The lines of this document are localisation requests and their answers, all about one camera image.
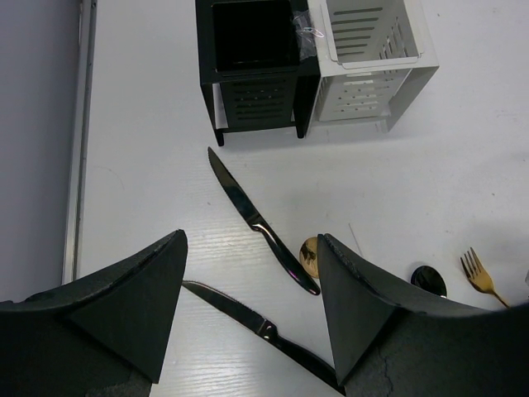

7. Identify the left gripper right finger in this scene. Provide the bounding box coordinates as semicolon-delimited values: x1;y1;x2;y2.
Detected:
317;234;528;396

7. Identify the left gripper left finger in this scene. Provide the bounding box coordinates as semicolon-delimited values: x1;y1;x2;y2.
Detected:
1;230;188;396

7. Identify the black spoon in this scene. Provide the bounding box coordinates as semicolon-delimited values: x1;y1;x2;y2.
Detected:
411;265;447;298

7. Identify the clear chopstick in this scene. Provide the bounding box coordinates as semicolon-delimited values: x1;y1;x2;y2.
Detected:
348;222;363;257

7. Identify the gold fork green handle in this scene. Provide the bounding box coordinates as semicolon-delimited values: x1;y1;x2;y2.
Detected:
460;247;510;308

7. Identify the gold spoon green handle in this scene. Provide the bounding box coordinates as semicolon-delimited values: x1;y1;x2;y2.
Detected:
299;237;319;279

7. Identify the black knife lower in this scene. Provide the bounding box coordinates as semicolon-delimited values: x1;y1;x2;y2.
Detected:
182;280;346;396

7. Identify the black knife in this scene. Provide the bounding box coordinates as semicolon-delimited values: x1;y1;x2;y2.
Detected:
207;147;321;296
182;280;346;396

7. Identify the black knife upper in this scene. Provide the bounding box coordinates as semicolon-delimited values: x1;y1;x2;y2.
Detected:
207;147;321;296

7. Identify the white utensil caddy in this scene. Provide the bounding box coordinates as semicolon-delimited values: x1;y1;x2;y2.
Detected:
308;0;439;131

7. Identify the black utensil caddy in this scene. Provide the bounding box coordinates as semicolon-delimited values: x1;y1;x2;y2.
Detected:
195;1;321;146

